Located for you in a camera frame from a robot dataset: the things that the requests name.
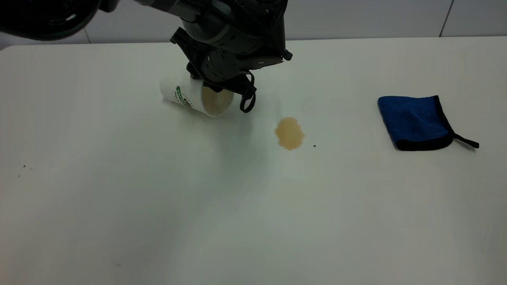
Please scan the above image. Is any white paper coffee cup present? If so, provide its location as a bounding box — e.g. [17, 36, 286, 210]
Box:
[160, 76, 234, 118]

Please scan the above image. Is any brown coffee spill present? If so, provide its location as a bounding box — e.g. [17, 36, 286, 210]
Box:
[274, 117, 305, 151]

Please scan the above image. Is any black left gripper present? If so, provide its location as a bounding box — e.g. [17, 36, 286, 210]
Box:
[170, 27, 257, 97]

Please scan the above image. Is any blue microfiber cloth black trim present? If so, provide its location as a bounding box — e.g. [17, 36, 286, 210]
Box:
[377, 95, 480, 152]

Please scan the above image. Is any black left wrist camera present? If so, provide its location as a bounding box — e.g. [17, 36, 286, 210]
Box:
[238, 0, 293, 68]

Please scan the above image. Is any black cable loop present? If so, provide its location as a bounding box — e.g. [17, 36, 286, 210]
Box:
[239, 71, 257, 114]

